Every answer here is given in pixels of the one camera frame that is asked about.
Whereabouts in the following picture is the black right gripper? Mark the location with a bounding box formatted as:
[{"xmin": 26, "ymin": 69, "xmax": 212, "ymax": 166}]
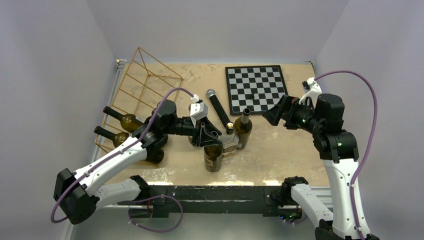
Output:
[{"xmin": 262, "ymin": 93, "xmax": 324, "ymax": 134}]

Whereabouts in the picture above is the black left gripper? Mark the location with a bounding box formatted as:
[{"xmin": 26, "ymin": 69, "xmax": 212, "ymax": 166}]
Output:
[{"xmin": 163, "ymin": 115, "xmax": 222, "ymax": 147}]

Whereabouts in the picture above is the olive green wine bottle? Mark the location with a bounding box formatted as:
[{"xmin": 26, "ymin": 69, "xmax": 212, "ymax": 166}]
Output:
[{"xmin": 203, "ymin": 131, "xmax": 224, "ymax": 173}]

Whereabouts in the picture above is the square clear liquor bottle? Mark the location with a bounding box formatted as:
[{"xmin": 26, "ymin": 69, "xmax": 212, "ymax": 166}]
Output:
[{"xmin": 220, "ymin": 122, "xmax": 239, "ymax": 161}]

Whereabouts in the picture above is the dark green wine bottle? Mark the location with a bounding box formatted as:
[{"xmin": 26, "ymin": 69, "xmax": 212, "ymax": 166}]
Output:
[{"xmin": 102, "ymin": 106, "xmax": 144, "ymax": 133}]

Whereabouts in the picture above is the green wine bottle white label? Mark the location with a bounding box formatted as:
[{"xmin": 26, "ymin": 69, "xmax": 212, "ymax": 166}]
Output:
[{"xmin": 93, "ymin": 125, "xmax": 165, "ymax": 167}]

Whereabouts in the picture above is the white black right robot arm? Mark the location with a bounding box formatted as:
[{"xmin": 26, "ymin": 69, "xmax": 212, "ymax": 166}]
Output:
[{"xmin": 263, "ymin": 93, "xmax": 376, "ymax": 240}]

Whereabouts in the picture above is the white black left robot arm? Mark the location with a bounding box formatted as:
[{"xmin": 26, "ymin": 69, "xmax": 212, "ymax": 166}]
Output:
[{"xmin": 50, "ymin": 97, "xmax": 222, "ymax": 225}]

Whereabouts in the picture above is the green bottle tan label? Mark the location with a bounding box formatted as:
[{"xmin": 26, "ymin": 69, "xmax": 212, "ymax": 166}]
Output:
[{"xmin": 234, "ymin": 108, "xmax": 253, "ymax": 150}]

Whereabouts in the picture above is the black white chessboard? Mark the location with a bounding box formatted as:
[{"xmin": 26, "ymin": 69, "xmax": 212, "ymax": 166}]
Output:
[{"xmin": 225, "ymin": 65, "xmax": 288, "ymax": 116}]

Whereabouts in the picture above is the black handheld microphone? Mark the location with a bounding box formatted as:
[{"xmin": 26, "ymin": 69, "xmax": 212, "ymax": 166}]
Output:
[{"xmin": 206, "ymin": 89, "xmax": 231, "ymax": 128}]

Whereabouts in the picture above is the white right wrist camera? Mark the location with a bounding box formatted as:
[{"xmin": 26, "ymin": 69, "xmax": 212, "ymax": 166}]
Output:
[{"xmin": 299, "ymin": 77, "xmax": 322, "ymax": 106}]

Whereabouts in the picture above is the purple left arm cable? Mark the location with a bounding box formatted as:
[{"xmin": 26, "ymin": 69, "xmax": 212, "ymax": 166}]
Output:
[{"xmin": 50, "ymin": 87, "xmax": 196, "ymax": 224}]

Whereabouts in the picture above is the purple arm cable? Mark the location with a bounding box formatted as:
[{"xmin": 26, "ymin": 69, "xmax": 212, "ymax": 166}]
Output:
[
  {"xmin": 314, "ymin": 70, "xmax": 379, "ymax": 240},
  {"xmin": 50, "ymin": 87, "xmax": 196, "ymax": 224}
]

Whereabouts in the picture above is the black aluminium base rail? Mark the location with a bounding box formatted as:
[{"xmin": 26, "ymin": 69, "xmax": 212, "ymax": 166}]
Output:
[{"xmin": 59, "ymin": 184, "xmax": 335, "ymax": 240}]

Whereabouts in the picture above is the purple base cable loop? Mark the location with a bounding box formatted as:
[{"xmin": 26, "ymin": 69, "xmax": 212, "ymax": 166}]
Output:
[{"xmin": 127, "ymin": 194, "xmax": 184, "ymax": 233}]

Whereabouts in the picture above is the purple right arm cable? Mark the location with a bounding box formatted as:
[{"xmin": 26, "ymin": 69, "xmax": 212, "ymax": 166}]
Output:
[{"xmin": 314, "ymin": 70, "xmax": 379, "ymax": 240}]

